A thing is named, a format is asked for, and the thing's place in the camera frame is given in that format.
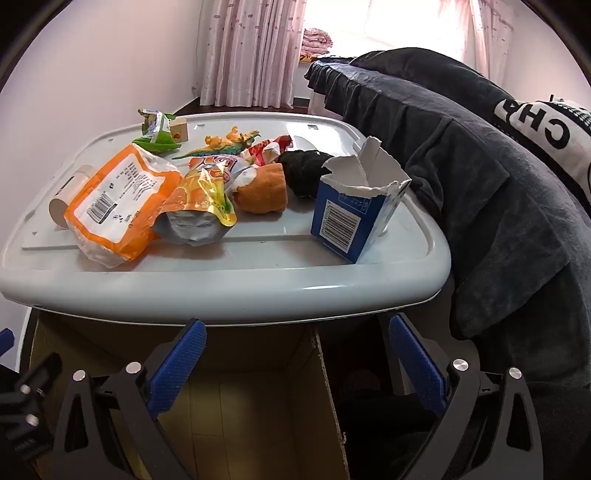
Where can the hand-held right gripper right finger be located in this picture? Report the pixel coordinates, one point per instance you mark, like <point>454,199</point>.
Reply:
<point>415,364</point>

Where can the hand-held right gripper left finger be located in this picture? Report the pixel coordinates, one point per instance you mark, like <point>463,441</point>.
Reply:
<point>181,364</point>

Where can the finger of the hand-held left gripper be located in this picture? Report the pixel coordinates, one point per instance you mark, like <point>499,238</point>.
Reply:
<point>42,369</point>

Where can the brown cardboard box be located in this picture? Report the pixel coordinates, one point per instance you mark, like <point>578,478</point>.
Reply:
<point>258,355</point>

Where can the torn blue and white carton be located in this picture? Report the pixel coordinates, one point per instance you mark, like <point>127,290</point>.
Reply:
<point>341,217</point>

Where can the orange fruit print foil pouch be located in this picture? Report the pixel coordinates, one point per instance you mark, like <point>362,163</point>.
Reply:
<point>203,198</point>

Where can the cardboard tube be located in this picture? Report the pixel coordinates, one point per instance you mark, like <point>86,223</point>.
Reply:
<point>69,194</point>

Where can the orange and white snack packet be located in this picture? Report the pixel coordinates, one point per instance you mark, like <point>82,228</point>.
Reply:
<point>115,198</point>

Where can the orange plush cloth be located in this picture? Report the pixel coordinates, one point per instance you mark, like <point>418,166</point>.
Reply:
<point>263,194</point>

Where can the black sock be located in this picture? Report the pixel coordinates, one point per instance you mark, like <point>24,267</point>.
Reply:
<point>302,173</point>

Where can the white plastic storage box lid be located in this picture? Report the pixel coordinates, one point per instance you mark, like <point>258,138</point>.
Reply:
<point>277,258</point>

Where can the dark grey blanket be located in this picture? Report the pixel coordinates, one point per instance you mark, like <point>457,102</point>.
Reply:
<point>485,207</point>

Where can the orange and green dinosaur toy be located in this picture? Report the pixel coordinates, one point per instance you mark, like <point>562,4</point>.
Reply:
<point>221,145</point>

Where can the red white crumpled wrapper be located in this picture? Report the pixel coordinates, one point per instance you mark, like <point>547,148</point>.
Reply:
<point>265,150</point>

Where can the green snack wrapper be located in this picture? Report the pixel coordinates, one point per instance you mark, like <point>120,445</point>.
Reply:
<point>154,134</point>

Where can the small wooden cube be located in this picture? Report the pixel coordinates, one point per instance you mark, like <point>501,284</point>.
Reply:
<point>180,131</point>

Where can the black and white printed cloth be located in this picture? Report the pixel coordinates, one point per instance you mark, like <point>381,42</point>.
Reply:
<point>554,134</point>

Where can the pink patterned curtain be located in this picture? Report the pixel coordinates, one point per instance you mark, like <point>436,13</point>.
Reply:
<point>491,32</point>
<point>249,50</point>

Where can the yellow patterned cloth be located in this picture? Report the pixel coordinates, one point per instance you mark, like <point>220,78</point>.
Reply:
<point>308,58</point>

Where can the folded pink quilt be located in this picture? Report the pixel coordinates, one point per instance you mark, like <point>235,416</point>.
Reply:
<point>316,41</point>

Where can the white bed frame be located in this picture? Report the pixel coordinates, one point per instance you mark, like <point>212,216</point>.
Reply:
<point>325,106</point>

